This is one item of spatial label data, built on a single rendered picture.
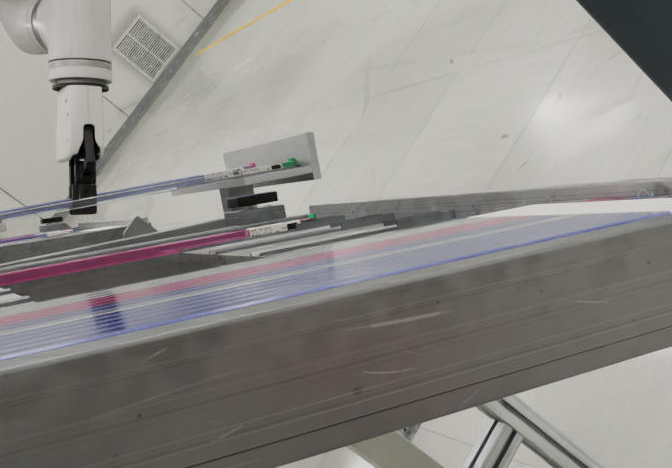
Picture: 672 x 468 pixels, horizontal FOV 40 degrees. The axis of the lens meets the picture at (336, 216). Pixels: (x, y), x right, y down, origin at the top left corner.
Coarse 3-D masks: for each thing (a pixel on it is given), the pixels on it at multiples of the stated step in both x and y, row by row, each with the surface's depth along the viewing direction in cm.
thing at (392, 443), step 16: (352, 448) 146; (368, 448) 145; (384, 448) 146; (400, 448) 147; (416, 448) 149; (384, 464) 146; (400, 464) 147; (416, 464) 149; (432, 464) 150; (512, 464) 168
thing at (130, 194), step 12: (192, 180) 124; (204, 180) 125; (216, 180) 126; (228, 180) 127; (120, 192) 120; (132, 192) 121; (144, 192) 121; (156, 192) 122; (60, 204) 117; (72, 204) 117; (84, 204) 118; (96, 204) 119; (0, 216) 113; (12, 216) 114; (24, 216) 115
